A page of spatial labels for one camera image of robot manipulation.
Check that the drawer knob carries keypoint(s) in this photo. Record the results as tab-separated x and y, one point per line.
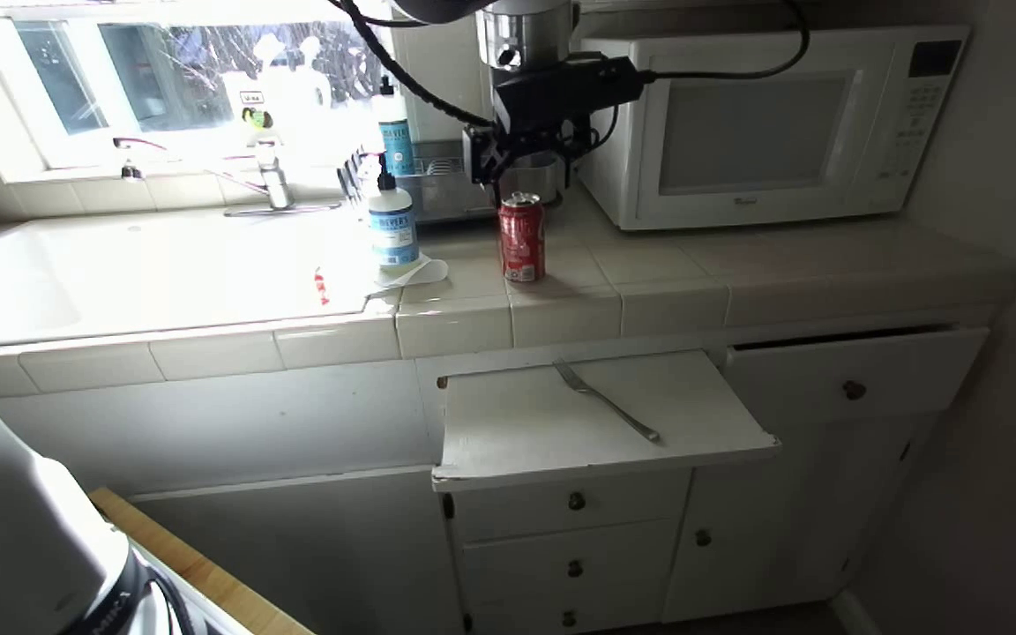
577	501
854	390
575	569
569	619

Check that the window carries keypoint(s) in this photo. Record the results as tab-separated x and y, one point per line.
173	75

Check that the red soda can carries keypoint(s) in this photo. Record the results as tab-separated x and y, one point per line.
522	238

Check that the white pull-out board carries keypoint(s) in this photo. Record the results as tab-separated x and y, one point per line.
561	423

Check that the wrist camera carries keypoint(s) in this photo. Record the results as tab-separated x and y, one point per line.
609	81

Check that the small red item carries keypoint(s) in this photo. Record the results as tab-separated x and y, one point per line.
322	287

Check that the wide white drawer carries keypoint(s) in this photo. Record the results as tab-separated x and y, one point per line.
896	375

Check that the clear soap pump bottle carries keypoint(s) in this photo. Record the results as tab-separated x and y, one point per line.
395	132

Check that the cabinet door knob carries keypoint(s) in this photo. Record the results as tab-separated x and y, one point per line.
703	537

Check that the row of white bottles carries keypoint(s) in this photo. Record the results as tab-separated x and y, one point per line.
292	88

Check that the white sink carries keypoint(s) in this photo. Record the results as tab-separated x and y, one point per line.
164	273

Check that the white paper sheet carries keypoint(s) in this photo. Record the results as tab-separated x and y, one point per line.
429	270

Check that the silver fork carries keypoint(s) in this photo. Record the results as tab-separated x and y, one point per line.
609	404

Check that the metal dish rack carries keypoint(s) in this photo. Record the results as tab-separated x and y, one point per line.
446	190

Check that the white soap pump bottle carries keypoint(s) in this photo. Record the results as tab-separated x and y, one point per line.
393	225

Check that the wide white cabinet door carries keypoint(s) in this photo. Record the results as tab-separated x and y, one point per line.
314	564

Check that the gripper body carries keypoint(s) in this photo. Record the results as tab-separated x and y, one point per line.
534	101

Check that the chrome tap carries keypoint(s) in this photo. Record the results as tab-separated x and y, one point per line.
274	181

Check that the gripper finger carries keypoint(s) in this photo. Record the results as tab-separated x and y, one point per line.
481	154
577	145

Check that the white microwave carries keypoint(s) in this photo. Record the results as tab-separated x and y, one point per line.
870	115

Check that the microwave door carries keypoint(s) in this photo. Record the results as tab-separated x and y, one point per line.
755	132

